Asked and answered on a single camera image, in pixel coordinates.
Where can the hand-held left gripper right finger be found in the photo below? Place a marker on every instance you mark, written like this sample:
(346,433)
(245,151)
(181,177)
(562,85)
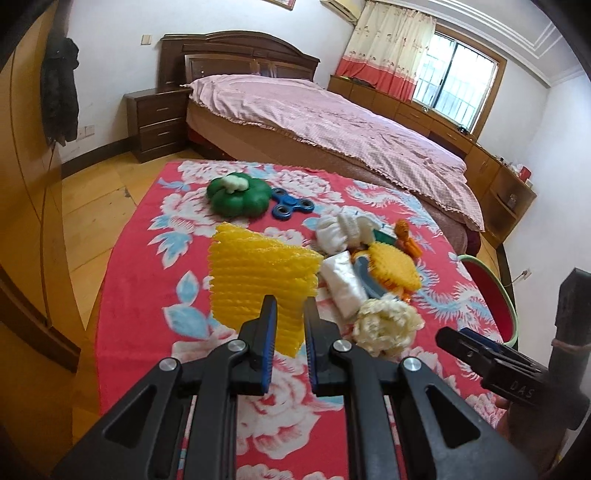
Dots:
(310,344)

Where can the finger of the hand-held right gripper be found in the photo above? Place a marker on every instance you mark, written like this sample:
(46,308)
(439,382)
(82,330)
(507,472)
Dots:
(480,337)
(475,357)

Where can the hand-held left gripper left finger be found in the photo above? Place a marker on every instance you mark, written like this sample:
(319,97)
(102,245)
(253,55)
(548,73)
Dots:
(270,344)

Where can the red basin with green rim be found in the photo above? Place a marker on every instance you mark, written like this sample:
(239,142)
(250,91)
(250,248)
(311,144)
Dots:
(489,295)

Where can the yellow foam net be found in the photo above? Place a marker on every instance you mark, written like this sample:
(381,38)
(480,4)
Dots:
(249,267)

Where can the white glove bundle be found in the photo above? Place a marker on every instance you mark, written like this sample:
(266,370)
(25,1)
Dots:
(332,233)

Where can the orange mesh wrapper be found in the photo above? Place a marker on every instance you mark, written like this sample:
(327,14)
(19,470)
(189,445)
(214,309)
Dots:
(406,235)

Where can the person's right hand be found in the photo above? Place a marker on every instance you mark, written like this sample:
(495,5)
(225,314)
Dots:
(503,415)

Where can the white plastic bag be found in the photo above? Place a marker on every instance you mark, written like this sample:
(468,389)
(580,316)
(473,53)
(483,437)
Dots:
(341,281)

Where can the cream foam net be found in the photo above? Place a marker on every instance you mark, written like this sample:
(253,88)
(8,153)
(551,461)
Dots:
(388,323)

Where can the blue plastic piece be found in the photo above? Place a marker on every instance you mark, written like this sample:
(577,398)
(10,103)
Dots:
(364,277)

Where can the dark red cloth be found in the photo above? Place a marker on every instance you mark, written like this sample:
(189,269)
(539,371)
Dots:
(474,244)

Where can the yellow mesh scrubber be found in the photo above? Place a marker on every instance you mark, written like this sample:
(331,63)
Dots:
(392,265)

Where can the red floral printed blanket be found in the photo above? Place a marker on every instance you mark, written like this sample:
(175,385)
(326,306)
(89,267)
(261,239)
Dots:
(138,300)

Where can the glass jar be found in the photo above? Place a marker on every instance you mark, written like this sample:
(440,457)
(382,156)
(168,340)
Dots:
(512,201)

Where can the blue fidget spinner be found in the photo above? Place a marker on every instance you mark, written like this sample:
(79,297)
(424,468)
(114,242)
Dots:
(288,203)

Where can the green pumpkin toy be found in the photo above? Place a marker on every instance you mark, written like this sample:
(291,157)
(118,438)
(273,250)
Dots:
(235,201)

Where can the red box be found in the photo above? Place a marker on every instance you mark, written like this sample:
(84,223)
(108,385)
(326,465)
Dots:
(525,174)

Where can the brown bed sheet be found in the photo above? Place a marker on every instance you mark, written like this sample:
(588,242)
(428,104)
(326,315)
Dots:
(286,147)

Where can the pink checked bedspread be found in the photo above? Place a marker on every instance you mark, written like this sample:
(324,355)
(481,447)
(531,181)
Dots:
(323,124)

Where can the dark wooden nightstand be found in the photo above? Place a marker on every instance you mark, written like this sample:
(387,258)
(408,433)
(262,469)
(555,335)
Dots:
(157,122)

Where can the wooden framed window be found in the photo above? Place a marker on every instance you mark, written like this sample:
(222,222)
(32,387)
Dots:
(455,78)

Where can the light wooden wardrobe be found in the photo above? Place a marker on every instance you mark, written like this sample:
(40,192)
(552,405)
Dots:
(23,194)

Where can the dark wooden bed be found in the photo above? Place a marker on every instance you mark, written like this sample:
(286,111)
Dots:
(240,50)

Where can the cream and red curtain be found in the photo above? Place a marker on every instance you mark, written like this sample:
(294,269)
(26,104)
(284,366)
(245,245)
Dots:
(388,46)

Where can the black hanging coat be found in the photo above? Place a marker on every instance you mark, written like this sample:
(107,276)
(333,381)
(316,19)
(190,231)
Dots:
(60,92)

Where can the white wall socket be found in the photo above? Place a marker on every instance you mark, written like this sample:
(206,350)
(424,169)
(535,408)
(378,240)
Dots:
(524,274)
(86,131)

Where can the white wall switch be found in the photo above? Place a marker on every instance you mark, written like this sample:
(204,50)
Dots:
(146,39)

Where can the wall air conditioner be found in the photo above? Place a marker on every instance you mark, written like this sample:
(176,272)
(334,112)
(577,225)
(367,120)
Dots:
(344,7)

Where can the framed wall picture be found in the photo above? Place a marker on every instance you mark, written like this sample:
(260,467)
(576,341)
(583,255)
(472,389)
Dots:
(285,3)

